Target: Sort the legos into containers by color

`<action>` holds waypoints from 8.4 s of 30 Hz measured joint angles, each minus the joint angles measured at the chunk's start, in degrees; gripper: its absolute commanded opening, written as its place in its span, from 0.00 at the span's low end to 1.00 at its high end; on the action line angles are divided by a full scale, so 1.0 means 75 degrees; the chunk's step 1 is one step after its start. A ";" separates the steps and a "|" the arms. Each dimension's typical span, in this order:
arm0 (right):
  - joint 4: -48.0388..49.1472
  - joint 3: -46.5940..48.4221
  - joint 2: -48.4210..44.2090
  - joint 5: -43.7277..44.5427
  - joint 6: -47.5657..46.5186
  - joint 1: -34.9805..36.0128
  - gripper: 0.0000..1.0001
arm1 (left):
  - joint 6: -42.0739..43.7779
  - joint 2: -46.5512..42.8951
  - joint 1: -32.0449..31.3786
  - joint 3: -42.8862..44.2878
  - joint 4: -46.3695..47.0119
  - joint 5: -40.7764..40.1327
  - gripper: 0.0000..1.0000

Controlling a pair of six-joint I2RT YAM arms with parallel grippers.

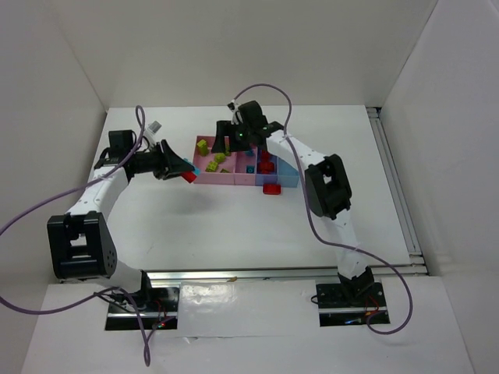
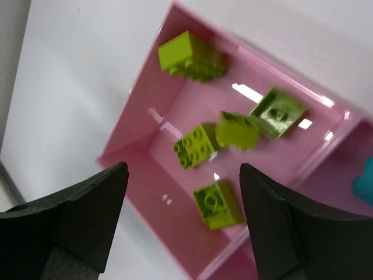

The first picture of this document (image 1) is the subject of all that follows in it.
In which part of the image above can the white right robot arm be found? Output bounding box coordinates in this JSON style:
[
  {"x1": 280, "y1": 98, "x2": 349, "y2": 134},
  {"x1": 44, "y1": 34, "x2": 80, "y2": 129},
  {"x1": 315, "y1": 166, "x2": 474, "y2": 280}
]
[{"x1": 212, "y1": 101, "x2": 366, "y2": 300}]

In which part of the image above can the wide red lego brick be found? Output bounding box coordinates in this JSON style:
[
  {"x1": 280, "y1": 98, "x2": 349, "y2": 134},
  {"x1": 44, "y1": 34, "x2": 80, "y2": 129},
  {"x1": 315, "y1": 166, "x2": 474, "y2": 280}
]
[{"x1": 262, "y1": 183, "x2": 281, "y2": 196}]

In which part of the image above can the narrow pink container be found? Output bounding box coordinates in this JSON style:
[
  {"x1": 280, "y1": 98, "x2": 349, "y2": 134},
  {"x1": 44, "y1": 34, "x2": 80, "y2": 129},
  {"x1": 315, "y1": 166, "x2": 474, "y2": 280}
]
[{"x1": 234, "y1": 147, "x2": 257, "y2": 186}]

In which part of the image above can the dark blue container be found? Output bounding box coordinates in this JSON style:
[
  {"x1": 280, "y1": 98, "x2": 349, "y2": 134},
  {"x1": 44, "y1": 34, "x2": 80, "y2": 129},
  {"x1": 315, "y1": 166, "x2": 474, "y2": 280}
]
[{"x1": 256, "y1": 148, "x2": 278, "y2": 186}]

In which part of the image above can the aluminium side rail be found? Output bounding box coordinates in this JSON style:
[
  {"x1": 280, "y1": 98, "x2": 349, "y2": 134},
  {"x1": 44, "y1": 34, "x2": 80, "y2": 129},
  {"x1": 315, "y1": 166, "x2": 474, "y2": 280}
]
[{"x1": 366, "y1": 107, "x2": 425, "y2": 265}]

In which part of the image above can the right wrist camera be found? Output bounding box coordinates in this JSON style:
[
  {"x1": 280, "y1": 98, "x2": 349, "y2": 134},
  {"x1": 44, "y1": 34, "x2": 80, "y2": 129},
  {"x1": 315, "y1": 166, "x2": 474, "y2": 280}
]
[{"x1": 227, "y1": 99, "x2": 242, "y2": 125}]

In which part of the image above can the aluminium front rail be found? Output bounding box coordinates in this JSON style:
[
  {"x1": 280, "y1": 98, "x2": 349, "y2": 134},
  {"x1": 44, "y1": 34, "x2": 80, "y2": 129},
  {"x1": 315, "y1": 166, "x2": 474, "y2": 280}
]
[{"x1": 148, "y1": 263, "x2": 429, "y2": 286}]

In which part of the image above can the long green lego brick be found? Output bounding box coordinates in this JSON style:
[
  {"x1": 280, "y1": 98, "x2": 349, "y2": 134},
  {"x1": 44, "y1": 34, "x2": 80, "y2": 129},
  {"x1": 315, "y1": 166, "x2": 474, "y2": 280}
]
[{"x1": 205, "y1": 161, "x2": 218, "y2": 173}]

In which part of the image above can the large pink container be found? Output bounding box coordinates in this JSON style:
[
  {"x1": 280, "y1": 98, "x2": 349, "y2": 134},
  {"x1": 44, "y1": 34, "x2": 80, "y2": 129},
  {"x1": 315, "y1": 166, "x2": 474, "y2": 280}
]
[{"x1": 193, "y1": 136, "x2": 236, "y2": 185}]

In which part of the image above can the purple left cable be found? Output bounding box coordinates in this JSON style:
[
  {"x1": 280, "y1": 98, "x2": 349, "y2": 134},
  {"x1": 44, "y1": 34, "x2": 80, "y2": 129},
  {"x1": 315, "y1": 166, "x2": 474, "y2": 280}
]
[{"x1": 0, "y1": 104, "x2": 165, "y2": 368}]

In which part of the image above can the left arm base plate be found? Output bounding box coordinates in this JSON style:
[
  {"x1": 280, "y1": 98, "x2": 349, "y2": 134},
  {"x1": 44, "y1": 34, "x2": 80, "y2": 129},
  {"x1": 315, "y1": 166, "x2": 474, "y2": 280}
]
[{"x1": 104, "y1": 286, "x2": 180, "y2": 331}]

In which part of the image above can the yellow-green lego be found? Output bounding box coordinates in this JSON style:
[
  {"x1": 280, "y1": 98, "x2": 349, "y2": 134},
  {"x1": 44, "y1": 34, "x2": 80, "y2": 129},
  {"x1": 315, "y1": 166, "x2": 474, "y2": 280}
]
[{"x1": 196, "y1": 139, "x2": 210, "y2": 157}]

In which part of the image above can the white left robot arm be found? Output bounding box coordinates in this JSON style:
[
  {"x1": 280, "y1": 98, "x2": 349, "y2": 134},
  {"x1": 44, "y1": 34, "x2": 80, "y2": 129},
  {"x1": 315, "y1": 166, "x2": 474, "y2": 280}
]
[{"x1": 47, "y1": 130, "x2": 196, "y2": 305}]

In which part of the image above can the light blue container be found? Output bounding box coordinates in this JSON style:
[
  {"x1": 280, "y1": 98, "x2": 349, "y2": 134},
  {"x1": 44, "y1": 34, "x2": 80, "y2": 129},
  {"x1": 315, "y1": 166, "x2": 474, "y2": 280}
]
[{"x1": 277, "y1": 157, "x2": 299, "y2": 188}]

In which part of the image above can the green lego from multicolour stack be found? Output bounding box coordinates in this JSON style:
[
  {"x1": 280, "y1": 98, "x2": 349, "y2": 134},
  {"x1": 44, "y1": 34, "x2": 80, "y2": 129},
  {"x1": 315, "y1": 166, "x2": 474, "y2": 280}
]
[{"x1": 214, "y1": 153, "x2": 226, "y2": 164}]

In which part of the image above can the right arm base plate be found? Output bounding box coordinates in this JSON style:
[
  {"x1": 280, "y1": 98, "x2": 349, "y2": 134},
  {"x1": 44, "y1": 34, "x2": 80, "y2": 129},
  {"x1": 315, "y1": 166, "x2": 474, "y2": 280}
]
[{"x1": 310, "y1": 282, "x2": 390, "y2": 327}]

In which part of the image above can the curved red lego brick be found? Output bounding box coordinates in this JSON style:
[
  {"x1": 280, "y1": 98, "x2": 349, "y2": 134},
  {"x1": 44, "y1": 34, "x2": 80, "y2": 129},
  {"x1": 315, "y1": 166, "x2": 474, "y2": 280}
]
[{"x1": 260, "y1": 151, "x2": 270, "y2": 162}]

